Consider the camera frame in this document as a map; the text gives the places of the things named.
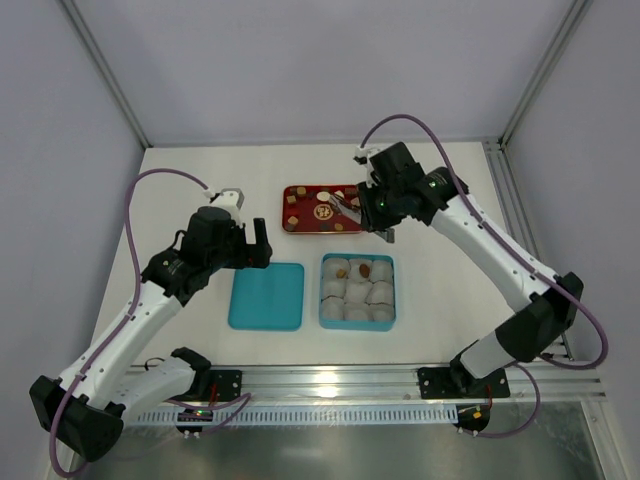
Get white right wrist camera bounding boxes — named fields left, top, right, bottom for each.
left=353, top=146, right=380, bottom=165

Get teal box lid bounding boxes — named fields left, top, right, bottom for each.
left=228, top=262, right=305, bottom=332

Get teal square box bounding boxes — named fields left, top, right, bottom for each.
left=318, top=253, right=398, bottom=332

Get aluminium mounting rail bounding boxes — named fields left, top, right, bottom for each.
left=124, top=359, right=609, bottom=404

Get brown edged paper liner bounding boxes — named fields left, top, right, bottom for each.
left=366, top=281, right=395, bottom=306

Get red rectangular tray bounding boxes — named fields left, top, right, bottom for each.
left=281, top=184, right=362, bottom=234

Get brown almond chocolate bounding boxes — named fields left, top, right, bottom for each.
left=359, top=264, right=370, bottom=278

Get white paper cup liner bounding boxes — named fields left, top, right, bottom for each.
left=323, top=257, right=350, bottom=279

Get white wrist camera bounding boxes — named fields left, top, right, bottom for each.
left=353, top=146, right=380, bottom=165
left=203, top=188, right=245, bottom=225

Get aluminium frame post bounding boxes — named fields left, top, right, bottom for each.
left=57, top=0, right=152, bottom=150
left=499, top=0, right=593, bottom=149

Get aluminium frame post left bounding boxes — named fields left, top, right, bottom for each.
left=57, top=0, right=152, bottom=150

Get metal serving tongs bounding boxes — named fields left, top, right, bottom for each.
left=329, top=194, right=395, bottom=244

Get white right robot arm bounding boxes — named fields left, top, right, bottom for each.
left=354, top=142, right=584, bottom=395

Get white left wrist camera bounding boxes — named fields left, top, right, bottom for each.
left=203, top=188, right=245, bottom=225

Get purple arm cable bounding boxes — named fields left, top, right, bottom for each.
left=360, top=114, right=610, bottom=440
left=49, top=168, right=252, bottom=477

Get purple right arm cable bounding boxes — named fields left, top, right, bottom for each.
left=360, top=114, right=610, bottom=440

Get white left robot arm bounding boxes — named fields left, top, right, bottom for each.
left=29, top=206, right=272, bottom=462

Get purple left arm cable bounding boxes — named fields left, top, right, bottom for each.
left=49, top=168, right=252, bottom=477

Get aluminium frame post right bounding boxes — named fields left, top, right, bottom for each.
left=499, top=0, right=593, bottom=149

